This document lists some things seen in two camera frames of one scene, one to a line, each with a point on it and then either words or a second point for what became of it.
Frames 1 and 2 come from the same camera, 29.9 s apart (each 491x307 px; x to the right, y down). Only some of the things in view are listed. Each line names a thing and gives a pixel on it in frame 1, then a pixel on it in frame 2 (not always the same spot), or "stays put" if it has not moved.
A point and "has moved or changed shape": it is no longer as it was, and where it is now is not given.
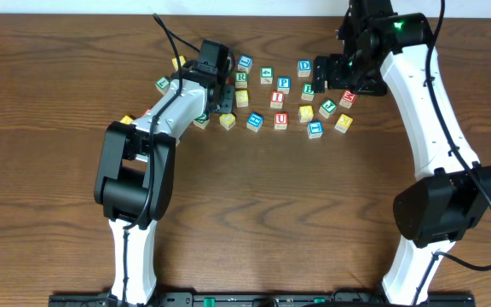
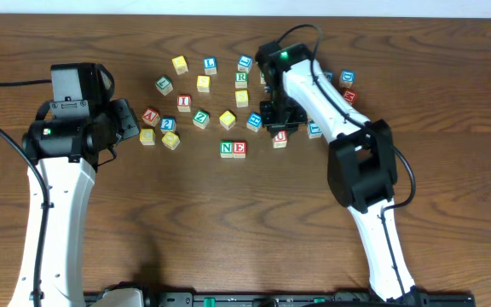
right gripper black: x=320 y=72 -> x=281 y=116
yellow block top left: x=181 y=60 stays put
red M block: x=348 y=98 stays put
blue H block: x=254 y=121 stays put
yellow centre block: x=242 y=98 stays put
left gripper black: x=227 y=99 -> x=127 y=118
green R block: x=241 y=79 stays put
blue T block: x=314 y=130 stays put
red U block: x=280 y=121 has moved or changed shape
